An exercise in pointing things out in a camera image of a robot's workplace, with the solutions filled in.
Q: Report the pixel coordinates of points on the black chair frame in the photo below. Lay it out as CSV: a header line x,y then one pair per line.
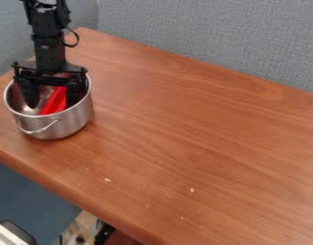
x,y
18,232

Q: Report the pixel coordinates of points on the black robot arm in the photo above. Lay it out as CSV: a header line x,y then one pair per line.
x,y
48,18

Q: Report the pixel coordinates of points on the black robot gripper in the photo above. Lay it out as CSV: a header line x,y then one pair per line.
x,y
49,69

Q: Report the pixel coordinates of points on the red plastic block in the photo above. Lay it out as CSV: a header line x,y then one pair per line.
x,y
56,101

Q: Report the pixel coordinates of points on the beige object under table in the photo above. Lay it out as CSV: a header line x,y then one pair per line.
x,y
85,231

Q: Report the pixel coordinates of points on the metal pot with handle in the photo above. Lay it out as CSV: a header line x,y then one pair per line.
x,y
52,126

